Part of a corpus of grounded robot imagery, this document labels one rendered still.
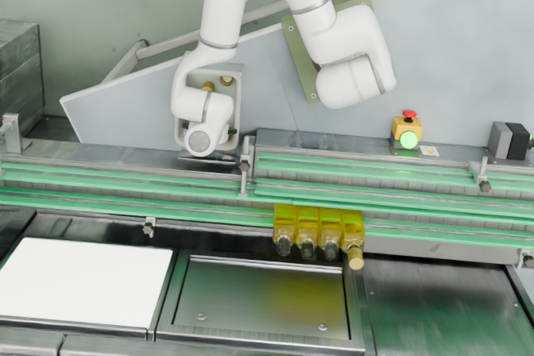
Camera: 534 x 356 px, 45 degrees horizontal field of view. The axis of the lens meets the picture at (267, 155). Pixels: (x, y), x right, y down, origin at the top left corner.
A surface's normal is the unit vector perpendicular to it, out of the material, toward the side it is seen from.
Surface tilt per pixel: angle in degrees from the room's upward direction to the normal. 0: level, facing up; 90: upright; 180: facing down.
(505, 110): 0
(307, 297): 90
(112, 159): 90
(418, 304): 90
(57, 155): 90
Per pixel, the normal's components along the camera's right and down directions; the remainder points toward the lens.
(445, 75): -0.04, 0.42
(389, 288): 0.08, -0.90
